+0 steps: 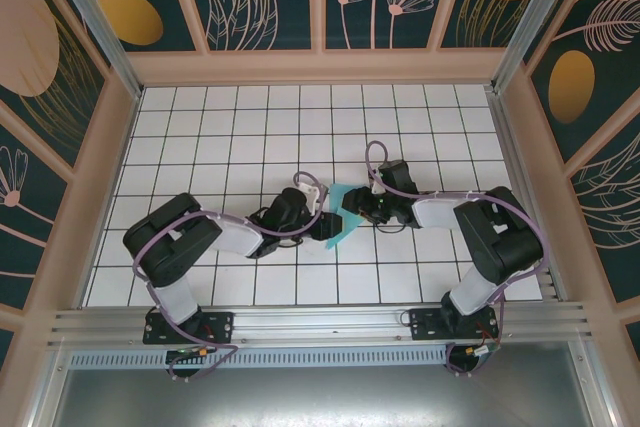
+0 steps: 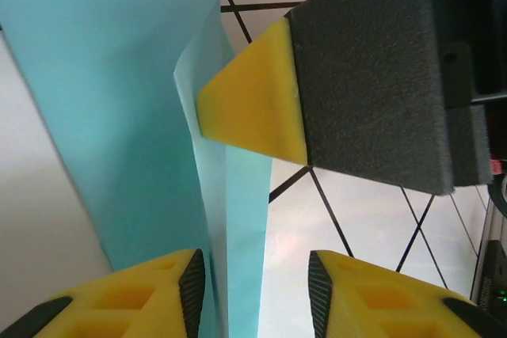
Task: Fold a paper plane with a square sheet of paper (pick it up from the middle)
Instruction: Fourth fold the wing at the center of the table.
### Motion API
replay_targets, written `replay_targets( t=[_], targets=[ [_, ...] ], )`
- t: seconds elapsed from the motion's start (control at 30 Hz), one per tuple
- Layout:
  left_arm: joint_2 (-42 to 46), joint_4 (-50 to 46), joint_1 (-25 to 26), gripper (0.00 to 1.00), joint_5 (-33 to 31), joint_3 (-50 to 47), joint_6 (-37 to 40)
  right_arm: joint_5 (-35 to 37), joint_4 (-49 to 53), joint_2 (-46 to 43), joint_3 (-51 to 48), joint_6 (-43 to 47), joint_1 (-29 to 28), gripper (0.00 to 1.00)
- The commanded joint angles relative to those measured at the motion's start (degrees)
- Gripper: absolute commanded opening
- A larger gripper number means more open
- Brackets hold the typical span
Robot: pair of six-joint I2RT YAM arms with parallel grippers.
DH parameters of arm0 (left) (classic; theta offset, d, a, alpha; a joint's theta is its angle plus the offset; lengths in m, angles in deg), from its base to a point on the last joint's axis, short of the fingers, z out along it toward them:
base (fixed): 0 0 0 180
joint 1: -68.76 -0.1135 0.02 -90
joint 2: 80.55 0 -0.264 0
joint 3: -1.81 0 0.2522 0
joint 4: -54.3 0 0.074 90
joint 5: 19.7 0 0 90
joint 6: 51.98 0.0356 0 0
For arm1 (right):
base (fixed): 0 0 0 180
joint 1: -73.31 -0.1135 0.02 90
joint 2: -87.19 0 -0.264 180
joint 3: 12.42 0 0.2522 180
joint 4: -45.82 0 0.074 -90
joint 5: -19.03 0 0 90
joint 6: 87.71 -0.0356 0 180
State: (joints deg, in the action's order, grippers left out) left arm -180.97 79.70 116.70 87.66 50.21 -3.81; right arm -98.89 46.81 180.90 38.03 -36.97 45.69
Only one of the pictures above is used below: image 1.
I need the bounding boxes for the light blue cloth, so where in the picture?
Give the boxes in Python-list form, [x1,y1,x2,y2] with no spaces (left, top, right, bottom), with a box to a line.
[323,181,367,251]

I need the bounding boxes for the grey metal panel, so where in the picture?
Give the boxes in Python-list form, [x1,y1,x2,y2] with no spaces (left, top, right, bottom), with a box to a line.
[27,341,619,427]

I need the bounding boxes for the aluminium mounting rail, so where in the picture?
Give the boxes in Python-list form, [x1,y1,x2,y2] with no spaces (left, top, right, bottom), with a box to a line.
[47,300,594,349]

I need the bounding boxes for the slotted grey cable duct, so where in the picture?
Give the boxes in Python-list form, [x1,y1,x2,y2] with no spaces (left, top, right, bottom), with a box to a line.
[67,348,451,369]

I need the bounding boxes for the aluminium side rail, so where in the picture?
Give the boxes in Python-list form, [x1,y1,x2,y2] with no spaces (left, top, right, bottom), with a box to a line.
[485,88,571,302]

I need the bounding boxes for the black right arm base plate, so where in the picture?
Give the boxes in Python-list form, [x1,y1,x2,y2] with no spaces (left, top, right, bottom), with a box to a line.
[408,307,500,343]

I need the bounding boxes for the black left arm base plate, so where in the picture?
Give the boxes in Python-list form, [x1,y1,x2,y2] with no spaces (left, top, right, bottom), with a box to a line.
[143,310,235,346]

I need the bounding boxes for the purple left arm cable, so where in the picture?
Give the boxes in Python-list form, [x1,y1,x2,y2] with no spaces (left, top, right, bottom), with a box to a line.
[132,170,331,384]

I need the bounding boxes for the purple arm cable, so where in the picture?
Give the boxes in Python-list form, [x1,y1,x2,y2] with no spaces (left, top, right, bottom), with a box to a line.
[132,170,331,384]
[364,140,552,378]

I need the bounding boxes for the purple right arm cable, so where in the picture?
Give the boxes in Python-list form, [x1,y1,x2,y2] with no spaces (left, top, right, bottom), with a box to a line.
[364,140,552,378]

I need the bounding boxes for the aluminium frame post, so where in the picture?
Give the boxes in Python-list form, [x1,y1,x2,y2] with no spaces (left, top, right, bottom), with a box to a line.
[489,0,586,94]
[40,0,145,101]

